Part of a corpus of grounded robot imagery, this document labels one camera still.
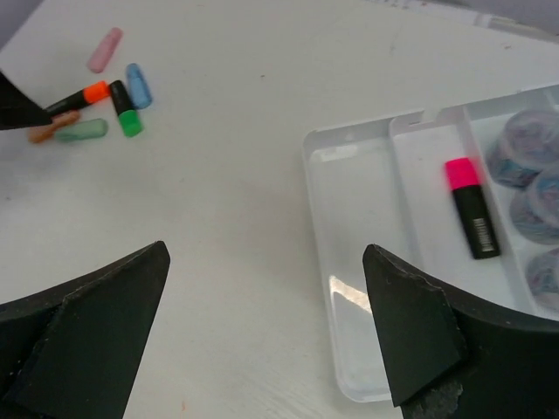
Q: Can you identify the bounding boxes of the clear jar of clips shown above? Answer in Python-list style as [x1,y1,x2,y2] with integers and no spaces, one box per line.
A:
[486,109,558,189]

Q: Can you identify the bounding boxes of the orange cap black highlighter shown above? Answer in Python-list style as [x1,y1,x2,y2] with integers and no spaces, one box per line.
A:
[45,81,110,118]

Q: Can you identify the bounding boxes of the clear jar blue clips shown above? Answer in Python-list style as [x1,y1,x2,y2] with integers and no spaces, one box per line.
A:
[525,248,558,312]

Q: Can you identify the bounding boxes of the white compartment tray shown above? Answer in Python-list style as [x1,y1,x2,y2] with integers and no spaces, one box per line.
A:
[303,86,558,402]

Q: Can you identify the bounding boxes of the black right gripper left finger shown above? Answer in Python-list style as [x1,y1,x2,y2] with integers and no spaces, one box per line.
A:
[1,241,170,419]

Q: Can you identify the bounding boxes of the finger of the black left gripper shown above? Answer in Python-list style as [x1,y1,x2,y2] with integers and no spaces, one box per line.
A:
[0,72,52,131]

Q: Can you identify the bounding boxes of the green cap black highlighter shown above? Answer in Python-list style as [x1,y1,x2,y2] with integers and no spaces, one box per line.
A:
[109,79,143,138]

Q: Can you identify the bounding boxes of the clear jar dark clips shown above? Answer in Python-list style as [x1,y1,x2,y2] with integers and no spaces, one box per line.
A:
[509,164,558,244]

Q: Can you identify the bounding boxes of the pink cap black highlighter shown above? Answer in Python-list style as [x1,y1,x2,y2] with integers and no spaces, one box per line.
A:
[444,157,500,260]

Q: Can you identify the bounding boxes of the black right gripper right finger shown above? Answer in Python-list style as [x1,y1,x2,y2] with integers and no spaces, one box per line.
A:
[362,244,558,418]

